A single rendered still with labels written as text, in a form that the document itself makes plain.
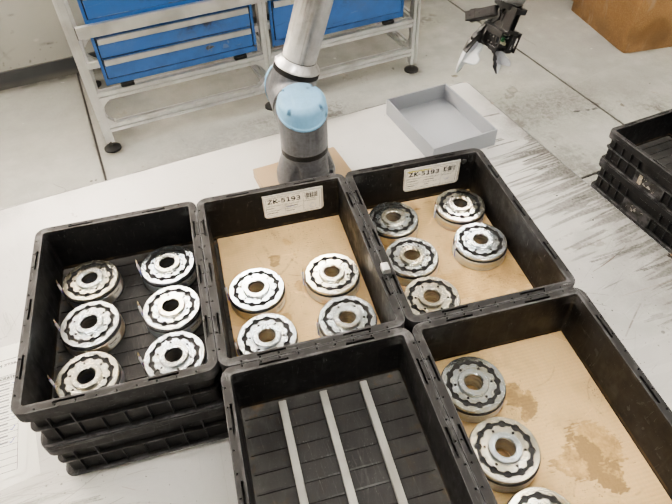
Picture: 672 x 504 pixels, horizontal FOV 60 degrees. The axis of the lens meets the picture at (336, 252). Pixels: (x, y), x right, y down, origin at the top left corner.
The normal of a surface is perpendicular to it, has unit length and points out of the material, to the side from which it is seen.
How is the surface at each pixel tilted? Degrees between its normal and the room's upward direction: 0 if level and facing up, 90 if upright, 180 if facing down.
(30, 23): 90
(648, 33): 91
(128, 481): 0
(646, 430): 90
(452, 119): 0
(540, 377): 0
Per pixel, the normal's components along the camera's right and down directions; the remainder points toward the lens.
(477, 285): -0.03, -0.69
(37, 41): 0.40, 0.65
